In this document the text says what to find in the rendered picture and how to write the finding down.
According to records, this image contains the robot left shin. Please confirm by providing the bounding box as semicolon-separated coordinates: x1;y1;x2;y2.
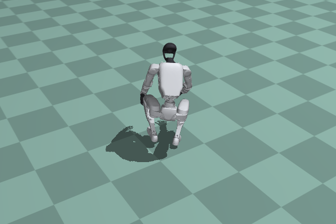
143;98;156;135

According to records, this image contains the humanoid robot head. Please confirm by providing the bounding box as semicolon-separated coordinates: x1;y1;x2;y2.
163;42;176;63

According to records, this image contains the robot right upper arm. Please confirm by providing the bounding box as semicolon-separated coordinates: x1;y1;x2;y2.
183;65;192;89

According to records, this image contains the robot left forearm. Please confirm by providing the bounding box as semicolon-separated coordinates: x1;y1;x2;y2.
140;79;150;95

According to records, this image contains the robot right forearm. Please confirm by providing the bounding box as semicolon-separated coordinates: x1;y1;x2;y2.
181;87;192;94

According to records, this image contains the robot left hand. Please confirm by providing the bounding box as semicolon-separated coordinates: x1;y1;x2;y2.
140;93;145;105

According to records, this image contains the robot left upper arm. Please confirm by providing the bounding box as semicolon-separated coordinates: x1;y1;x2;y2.
144;63;159;87

